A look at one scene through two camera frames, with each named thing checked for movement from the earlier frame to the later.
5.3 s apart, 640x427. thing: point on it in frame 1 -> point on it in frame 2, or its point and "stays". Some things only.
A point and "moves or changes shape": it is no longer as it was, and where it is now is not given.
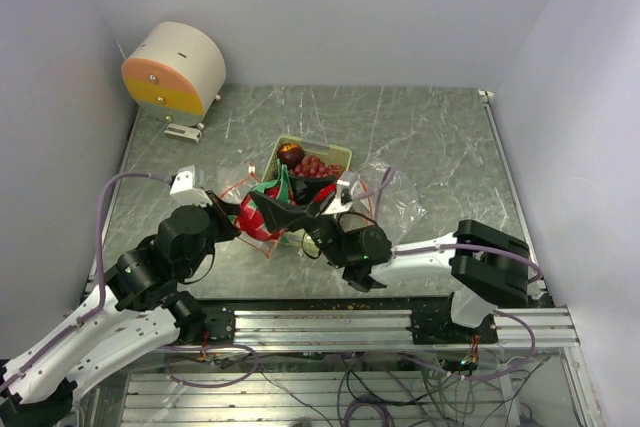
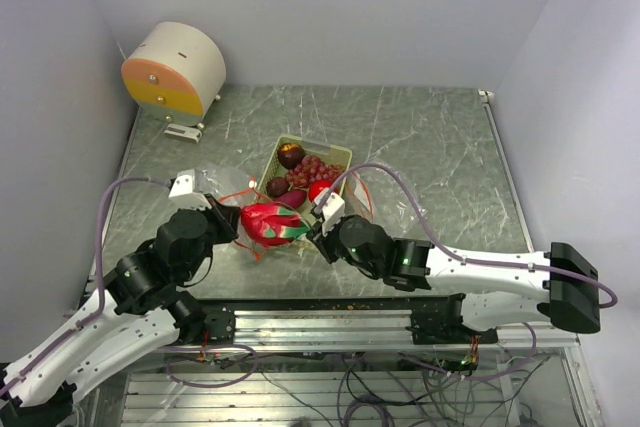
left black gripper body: x=221 y=225 stays
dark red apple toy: x=290 y=153 stays
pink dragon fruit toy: x=249 y=218 moves or changes shape
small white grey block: x=183 y=132 stays
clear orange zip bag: x=250 y=226 -> x=239 y=190
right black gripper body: x=326 y=234 stays
